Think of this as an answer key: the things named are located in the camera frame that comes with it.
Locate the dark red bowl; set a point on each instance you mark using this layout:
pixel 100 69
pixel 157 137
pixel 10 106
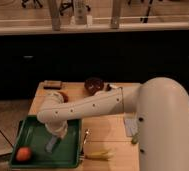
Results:
pixel 93 84

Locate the blue sponge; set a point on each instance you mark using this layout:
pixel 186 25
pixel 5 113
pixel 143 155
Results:
pixel 51 143

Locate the dark brown block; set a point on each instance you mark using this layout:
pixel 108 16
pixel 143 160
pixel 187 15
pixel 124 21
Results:
pixel 52 84

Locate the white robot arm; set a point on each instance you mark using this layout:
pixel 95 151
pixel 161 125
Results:
pixel 161 106

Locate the metal fork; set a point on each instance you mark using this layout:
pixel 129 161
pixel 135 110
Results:
pixel 87 131

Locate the green plastic tray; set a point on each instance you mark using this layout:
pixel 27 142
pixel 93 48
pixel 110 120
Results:
pixel 34 135

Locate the orange tomato toy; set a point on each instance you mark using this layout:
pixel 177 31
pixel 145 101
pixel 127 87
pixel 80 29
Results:
pixel 23 154

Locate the black handled utensil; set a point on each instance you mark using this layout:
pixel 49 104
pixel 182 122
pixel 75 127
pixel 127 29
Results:
pixel 112 87

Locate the light blue cloth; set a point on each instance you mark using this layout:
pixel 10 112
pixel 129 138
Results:
pixel 131 127

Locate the orange bowl with food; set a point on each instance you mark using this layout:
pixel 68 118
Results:
pixel 65 97

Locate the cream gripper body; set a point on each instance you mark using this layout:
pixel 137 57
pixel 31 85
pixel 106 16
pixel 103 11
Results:
pixel 58 129

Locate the wooden post right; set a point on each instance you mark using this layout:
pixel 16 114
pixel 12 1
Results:
pixel 115 15

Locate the green chili pepper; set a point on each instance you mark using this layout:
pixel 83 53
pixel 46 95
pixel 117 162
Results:
pixel 134 140

